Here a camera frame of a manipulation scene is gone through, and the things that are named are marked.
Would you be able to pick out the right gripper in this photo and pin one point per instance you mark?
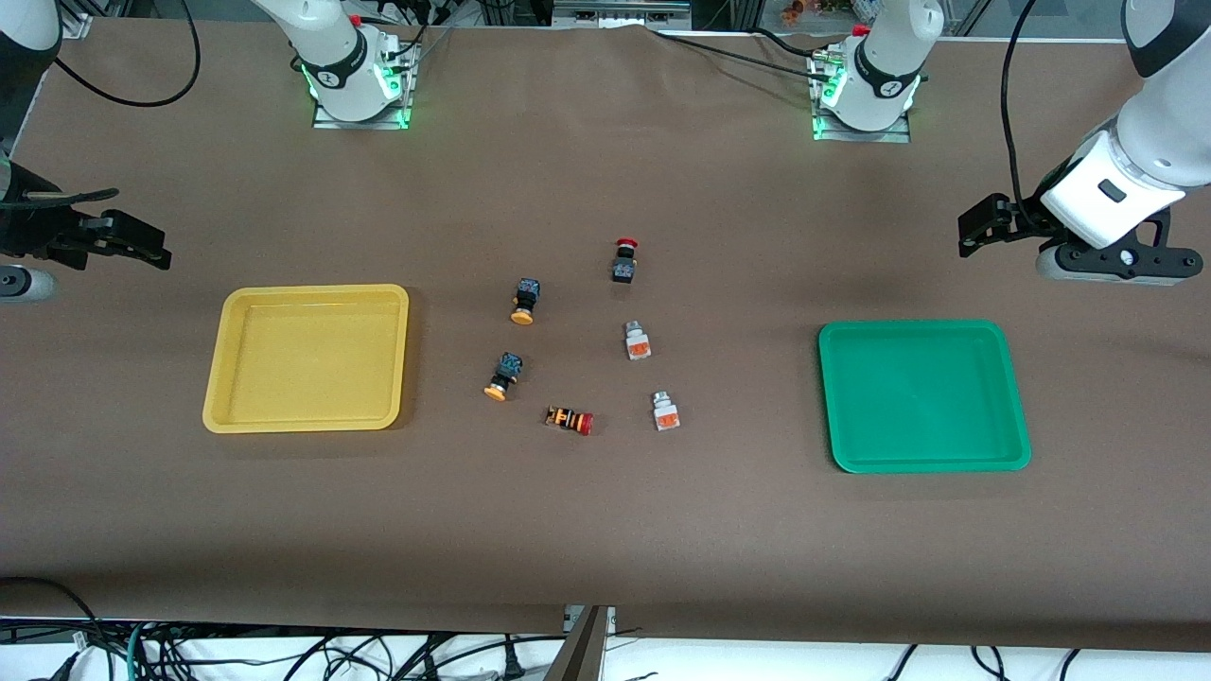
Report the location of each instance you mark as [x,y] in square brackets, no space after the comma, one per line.
[28,230]

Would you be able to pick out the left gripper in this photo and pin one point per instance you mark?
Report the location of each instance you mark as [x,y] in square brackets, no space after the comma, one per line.
[1025,219]

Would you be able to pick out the green button white orange body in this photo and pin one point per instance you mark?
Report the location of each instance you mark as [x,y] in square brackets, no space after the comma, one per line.
[637,342]
[666,412]

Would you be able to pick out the yellow push button black body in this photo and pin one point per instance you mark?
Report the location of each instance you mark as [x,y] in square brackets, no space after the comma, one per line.
[526,293]
[508,367]

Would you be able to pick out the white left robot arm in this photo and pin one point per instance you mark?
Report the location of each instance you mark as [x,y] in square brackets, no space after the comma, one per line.
[1168,123]

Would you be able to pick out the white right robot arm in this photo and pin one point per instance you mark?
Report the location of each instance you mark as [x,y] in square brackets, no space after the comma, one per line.
[331,57]

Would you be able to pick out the green plastic tray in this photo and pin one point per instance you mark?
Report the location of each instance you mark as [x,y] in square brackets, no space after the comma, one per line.
[922,397]

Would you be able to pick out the yellow plastic tray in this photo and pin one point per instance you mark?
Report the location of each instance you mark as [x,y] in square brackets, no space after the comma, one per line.
[303,359]

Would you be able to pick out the red mushroom button black body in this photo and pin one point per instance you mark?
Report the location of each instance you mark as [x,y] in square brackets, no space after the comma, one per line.
[623,270]

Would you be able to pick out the red button orange striped body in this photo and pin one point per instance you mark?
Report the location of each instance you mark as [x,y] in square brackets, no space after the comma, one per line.
[568,419]

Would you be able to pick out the table cover sheet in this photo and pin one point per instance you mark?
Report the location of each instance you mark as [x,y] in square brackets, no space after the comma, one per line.
[605,530]

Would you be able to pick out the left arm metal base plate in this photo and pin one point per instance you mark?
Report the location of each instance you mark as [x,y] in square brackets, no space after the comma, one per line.
[894,135]

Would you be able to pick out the metal table corner bracket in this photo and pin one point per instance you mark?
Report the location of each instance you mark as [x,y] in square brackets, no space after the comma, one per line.
[74,26]

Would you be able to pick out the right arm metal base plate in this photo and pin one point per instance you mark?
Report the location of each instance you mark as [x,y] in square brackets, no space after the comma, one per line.
[378,121]

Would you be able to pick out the aluminium frame post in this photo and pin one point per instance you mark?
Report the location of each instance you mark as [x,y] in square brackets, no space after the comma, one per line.
[587,653]

